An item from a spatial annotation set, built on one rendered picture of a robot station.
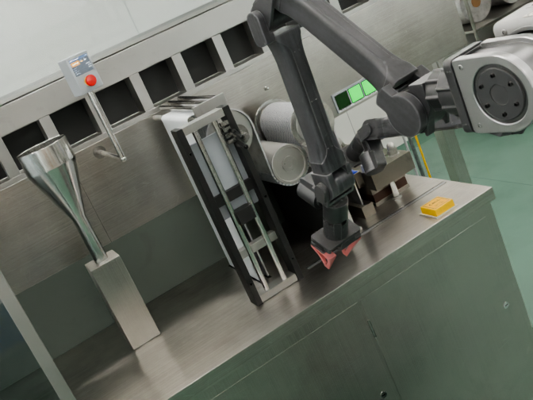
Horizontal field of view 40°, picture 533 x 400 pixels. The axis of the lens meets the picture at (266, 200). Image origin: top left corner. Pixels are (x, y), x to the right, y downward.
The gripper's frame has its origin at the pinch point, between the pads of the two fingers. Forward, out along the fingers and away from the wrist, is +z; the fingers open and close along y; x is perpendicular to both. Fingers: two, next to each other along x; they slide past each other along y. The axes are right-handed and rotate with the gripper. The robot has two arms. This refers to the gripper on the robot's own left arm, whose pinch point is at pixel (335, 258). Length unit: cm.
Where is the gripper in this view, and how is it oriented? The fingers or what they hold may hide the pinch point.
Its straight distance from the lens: 174.7
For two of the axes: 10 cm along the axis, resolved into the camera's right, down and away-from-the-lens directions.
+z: 0.8, 7.3, 6.8
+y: -7.6, 4.9, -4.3
